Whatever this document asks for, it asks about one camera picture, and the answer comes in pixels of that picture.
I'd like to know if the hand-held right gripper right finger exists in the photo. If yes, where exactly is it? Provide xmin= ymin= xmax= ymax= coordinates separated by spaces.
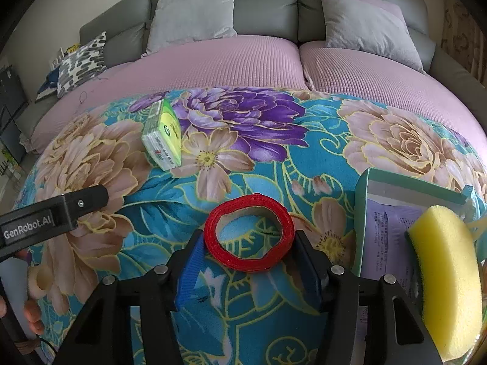
xmin=294 ymin=231 xmax=445 ymax=365

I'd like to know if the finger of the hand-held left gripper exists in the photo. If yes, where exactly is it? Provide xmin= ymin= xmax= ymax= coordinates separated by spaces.
xmin=63 ymin=184 xmax=111 ymax=229

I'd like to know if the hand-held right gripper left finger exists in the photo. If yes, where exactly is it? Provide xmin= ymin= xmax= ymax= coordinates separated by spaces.
xmin=51 ymin=229 xmax=209 ymax=365

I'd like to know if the red fabric ring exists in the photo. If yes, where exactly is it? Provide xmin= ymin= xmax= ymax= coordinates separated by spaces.
xmin=203 ymin=194 xmax=295 ymax=273

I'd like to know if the teal shallow cardboard box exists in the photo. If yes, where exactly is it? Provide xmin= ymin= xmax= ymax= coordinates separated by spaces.
xmin=355 ymin=168 xmax=487 ymax=365

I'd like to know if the green tissue pack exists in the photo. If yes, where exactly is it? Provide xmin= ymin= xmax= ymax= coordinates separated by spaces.
xmin=142 ymin=98 xmax=182 ymax=172

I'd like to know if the yellow sponge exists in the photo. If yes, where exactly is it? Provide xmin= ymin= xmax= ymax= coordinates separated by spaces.
xmin=408 ymin=204 xmax=484 ymax=361

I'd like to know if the person's left hand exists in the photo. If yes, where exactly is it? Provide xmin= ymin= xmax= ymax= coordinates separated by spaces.
xmin=23 ymin=300 xmax=45 ymax=336

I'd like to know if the printed paper sheet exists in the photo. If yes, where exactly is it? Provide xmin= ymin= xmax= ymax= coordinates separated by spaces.
xmin=364 ymin=201 xmax=425 ymax=301

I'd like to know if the blue white cushion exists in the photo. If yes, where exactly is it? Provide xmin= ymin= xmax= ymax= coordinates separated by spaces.
xmin=35 ymin=69 xmax=61 ymax=103

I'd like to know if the black white patterned pillow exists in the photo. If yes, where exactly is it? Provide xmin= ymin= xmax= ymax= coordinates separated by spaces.
xmin=57 ymin=31 xmax=108 ymax=97

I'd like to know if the pink sofa seat cushion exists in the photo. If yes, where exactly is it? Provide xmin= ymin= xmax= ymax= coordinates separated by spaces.
xmin=30 ymin=35 xmax=308 ymax=153
xmin=299 ymin=41 xmax=487 ymax=149

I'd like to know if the plain grey pillow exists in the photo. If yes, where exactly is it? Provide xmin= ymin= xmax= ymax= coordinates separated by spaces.
xmin=142 ymin=0 xmax=238 ymax=57

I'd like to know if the grey and purple pillow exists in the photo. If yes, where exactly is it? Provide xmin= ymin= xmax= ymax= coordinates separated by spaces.
xmin=314 ymin=0 xmax=427 ymax=74

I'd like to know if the grey sofa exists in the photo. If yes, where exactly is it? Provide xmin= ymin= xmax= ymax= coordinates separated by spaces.
xmin=15 ymin=0 xmax=487 ymax=153

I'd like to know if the beige patterned curtain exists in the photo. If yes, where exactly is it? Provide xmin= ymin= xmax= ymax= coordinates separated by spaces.
xmin=439 ymin=0 xmax=487 ymax=80

